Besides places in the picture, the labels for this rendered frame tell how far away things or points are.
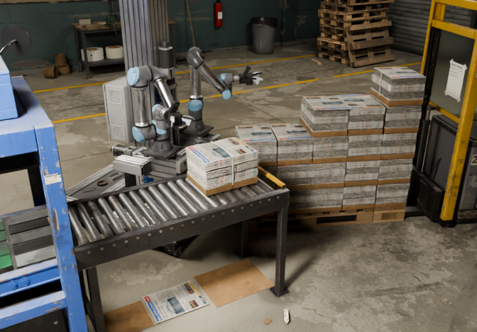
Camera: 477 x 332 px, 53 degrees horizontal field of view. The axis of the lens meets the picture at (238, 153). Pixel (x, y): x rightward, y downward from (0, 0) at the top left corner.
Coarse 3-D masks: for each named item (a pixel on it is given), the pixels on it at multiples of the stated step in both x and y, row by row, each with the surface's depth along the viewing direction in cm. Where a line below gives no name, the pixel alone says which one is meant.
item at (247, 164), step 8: (224, 144) 310; (232, 144) 310; (240, 144) 310; (232, 152) 298; (240, 152) 299; (248, 152) 299; (256, 152) 300; (240, 160) 296; (248, 160) 299; (256, 160) 303; (240, 168) 298; (248, 168) 302; (256, 168) 306; (240, 176) 301; (248, 176) 304; (256, 176) 308
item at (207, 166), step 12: (204, 144) 310; (192, 156) 298; (204, 156) 292; (216, 156) 292; (192, 168) 305; (204, 168) 285; (216, 168) 288; (228, 168) 293; (204, 180) 291; (216, 180) 293
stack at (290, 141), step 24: (264, 144) 370; (288, 144) 374; (312, 144) 377; (336, 144) 380; (360, 144) 383; (264, 168) 379; (288, 168) 382; (312, 168) 385; (336, 168) 387; (360, 168) 392; (312, 192) 394; (336, 192) 397; (360, 192) 400; (264, 216) 398; (288, 216) 402; (312, 216) 403; (360, 216) 410
